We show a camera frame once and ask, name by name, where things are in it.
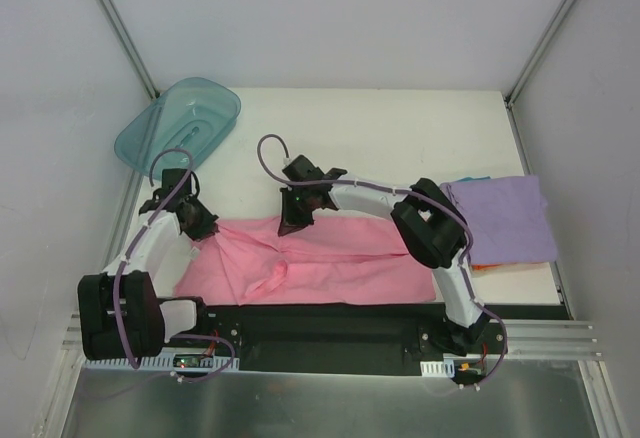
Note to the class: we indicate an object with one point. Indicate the aluminium frame post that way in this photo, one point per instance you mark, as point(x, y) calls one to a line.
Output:
point(549, 34)
point(120, 31)

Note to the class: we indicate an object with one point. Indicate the left aluminium frame post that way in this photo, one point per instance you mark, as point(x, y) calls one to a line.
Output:
point(120, 31)

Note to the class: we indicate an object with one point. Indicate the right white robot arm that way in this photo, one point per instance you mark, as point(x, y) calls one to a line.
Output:
point(434, 233)

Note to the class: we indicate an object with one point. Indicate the teal plastic tub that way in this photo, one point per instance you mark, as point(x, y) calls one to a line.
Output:
point(182, 127)

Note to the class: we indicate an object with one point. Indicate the pink t shirt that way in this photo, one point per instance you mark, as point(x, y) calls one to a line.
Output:
point(352, 260)

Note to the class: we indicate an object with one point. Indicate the left white cable duct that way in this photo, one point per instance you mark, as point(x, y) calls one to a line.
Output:
point(168, 361)

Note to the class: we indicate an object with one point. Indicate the right white cable duct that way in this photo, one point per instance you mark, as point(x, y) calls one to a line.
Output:
point(438, 369)

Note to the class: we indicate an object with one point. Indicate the front aluminium frame rail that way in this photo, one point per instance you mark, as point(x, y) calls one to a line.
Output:
point(550, 338)

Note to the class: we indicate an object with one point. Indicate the purple folded t shirt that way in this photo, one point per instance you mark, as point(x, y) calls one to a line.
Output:
point(507, 218)

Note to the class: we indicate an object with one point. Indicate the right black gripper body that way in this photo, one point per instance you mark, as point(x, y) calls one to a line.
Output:
point(295, 210)

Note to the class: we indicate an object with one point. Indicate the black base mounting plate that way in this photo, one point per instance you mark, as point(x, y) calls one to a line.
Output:
point(368, 359)

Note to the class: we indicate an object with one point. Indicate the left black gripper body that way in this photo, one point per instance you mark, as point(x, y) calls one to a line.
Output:
point(198, 223)

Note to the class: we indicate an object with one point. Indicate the white cable duct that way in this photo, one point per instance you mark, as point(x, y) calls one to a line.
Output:
point(168, 361)
point(438, 369)

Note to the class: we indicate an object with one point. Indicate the right aluminium frame post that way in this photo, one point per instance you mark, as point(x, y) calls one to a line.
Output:
point(549, 34)

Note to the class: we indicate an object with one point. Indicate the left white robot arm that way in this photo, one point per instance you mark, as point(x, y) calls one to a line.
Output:
point(121, 315)

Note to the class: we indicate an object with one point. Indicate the teal folded t shirt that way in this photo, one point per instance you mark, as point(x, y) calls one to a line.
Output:
point(470, 178)

